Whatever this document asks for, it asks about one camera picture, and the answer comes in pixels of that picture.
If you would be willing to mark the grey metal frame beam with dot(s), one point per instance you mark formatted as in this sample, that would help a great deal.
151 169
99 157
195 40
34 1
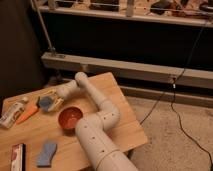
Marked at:
131 70

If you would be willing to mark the orange toy carrot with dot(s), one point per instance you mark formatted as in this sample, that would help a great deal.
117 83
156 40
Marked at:
33 109

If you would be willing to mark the metal diagonal pole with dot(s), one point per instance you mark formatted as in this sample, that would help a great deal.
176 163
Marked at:
50 45

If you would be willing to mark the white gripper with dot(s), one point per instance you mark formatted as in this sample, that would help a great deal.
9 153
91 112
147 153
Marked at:
64 91

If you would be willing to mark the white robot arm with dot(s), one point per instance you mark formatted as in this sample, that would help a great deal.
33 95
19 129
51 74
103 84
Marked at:
91 130

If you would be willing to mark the blue sponge cloth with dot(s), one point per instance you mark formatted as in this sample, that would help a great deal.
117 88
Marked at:
45 157

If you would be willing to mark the upper cluttered shelf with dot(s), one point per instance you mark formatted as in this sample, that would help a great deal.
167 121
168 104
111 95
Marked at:
159 11

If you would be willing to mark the red bowl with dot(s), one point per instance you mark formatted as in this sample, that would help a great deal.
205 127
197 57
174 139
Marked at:
69 117

